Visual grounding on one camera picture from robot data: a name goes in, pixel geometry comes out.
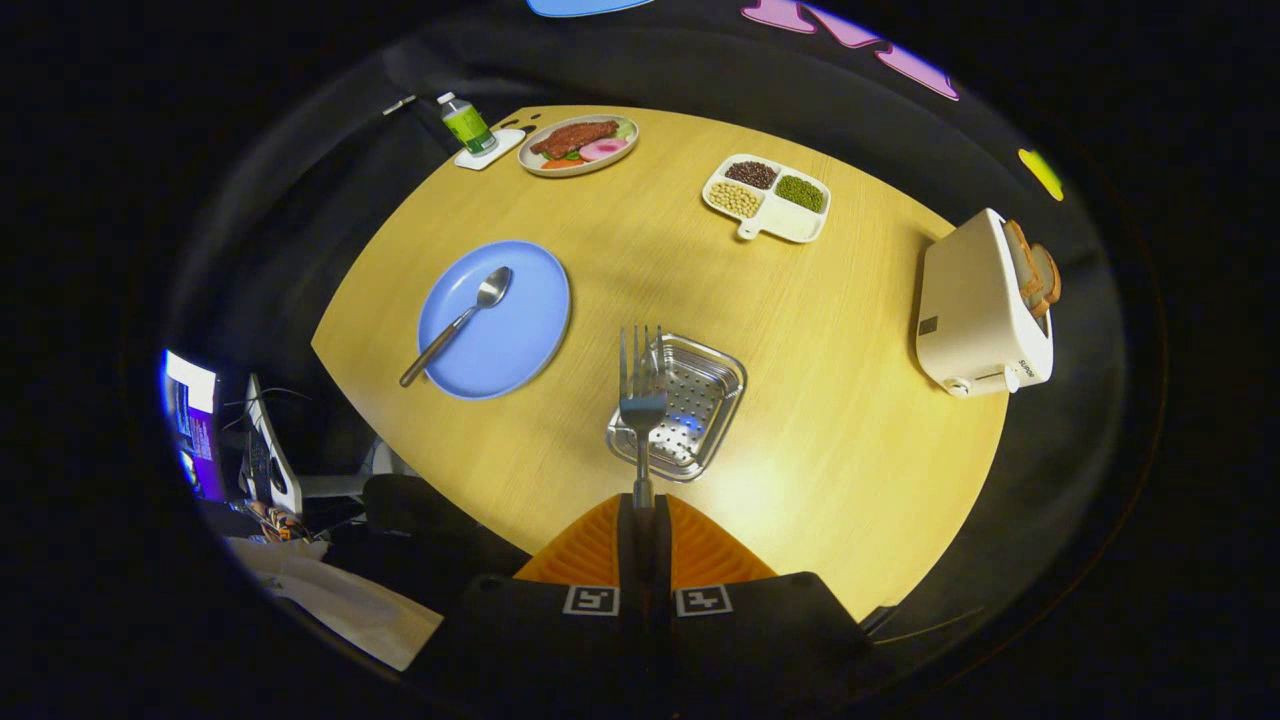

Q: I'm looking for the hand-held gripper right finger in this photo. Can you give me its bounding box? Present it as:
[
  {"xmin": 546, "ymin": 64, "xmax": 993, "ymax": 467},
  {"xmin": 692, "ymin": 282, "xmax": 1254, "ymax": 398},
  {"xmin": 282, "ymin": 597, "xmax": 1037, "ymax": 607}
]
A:
[{"xmin": 645, "ymin": 493, "xmax": 901, "ymax": 720}]

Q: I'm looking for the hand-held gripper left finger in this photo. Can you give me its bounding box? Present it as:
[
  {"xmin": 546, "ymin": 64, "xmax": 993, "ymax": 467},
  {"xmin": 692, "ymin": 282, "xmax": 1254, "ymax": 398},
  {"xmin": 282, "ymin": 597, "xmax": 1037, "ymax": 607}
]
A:
[{"xmin": 405, "ymin": 493, "xmax": 649, "ymax": 720}]

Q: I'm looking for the metal fork with brown handle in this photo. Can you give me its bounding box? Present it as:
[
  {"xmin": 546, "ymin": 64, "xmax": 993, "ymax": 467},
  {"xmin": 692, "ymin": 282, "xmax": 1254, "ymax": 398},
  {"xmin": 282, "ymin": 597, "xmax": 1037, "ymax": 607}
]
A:
[{"xmin": 617, "ymin": 323, "xmax": 669, "ymax": 511}]

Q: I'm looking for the metal spoon with brown handle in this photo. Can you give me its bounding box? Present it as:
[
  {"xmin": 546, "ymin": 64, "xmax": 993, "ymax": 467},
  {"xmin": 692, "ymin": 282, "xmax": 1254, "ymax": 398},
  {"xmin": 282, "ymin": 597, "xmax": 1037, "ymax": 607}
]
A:
[{"xmin": 399, "ymin": 265, "xmax": 514, "ymax": 389}]

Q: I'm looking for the perforated metal basket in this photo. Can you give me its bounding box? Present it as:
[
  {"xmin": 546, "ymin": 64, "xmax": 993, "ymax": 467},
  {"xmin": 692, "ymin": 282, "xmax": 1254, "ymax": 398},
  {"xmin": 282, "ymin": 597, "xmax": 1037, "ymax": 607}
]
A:
[{"xmin": 606, "ymin": 332, "xmax": 748, "ymax": 484}]

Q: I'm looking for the blue plate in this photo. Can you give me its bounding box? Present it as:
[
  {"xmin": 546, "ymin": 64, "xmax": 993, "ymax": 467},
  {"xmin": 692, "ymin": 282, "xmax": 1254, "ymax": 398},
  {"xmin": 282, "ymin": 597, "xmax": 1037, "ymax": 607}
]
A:
[{"xmin": 417, "ymin": 240, "xmax": 572, "ymax": 401}]

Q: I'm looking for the white crumpled sheet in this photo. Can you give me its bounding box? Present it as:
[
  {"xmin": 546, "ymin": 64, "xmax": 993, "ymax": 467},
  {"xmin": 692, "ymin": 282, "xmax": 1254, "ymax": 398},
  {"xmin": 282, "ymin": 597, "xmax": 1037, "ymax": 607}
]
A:
[{"xmin": 228, "ymin": 535, "xmax": 444, "ymax": 673}]

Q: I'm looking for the white divided dish with beans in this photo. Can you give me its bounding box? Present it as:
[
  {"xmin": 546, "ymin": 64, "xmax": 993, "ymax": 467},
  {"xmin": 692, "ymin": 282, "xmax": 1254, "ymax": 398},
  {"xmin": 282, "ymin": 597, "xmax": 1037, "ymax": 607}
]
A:
[{"xmin": 701, "ymin": 153, "xmax": 832, "ymax": 244}]

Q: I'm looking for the white flat device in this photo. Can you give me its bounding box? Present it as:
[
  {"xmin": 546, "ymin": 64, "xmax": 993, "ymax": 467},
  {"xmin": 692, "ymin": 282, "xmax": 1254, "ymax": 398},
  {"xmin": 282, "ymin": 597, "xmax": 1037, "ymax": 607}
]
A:
[{"xmin": 245, "ymin": 373, "xmax": 304, "ymax": 516}]

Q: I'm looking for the white toaster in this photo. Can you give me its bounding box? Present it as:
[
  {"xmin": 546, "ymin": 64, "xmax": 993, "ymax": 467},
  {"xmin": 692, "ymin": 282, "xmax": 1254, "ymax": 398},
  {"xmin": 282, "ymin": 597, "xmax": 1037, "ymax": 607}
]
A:
[{"xmin": 915, "ymin": 208, "xmax": 1056, "ymax": 399}]

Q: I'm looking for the white square coaster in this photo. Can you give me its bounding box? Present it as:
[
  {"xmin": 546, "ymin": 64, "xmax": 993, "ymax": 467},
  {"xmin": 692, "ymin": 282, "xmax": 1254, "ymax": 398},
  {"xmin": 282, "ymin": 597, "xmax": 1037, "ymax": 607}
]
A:
[{"xmin": 454, "ymin": 128, "xmax": 527, "ymax": 171}]

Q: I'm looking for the beige plate of model food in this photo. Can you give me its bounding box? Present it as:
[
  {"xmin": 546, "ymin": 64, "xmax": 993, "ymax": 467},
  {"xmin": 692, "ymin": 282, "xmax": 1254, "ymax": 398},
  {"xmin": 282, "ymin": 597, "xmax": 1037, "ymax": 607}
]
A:
[{"xmin": 517, "ymin": 113, "xmax": 640, "ymax": 179}]

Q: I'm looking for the green label drink bottle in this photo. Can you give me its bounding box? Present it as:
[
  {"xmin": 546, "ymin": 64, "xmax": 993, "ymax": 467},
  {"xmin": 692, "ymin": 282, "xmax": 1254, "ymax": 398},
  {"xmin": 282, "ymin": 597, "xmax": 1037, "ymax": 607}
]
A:
[{"xmin": 437, "ymin": 92, "xmax": 498, "ymax": 157}]

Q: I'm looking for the lit computer monitor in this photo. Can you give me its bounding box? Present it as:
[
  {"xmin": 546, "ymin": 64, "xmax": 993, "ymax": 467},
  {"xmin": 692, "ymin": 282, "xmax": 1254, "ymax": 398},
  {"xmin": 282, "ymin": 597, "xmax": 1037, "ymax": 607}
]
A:
[{"xmin": 162, "ymin": 348, "xmax": 226, "ymax": 503}]

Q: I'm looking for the brown bread slice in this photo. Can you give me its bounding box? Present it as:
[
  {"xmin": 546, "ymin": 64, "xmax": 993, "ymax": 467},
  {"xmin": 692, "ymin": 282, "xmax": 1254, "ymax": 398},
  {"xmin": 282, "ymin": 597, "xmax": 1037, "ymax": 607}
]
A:
[
  {"xmin": 1003, "ymin": 220, "xmax": 1037, "ymax": 303},
  {"xmin": 1027, "ymin": 243, "xmax": 1062, "ymax": 319}
]

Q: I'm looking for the bundle of coloured cables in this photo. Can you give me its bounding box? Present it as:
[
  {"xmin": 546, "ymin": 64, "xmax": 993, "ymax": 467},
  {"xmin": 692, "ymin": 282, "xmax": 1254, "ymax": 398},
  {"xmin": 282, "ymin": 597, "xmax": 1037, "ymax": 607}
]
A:
[{"xmin": 245, "ymin": 498, "xmax": 316, "ymax": 543}]

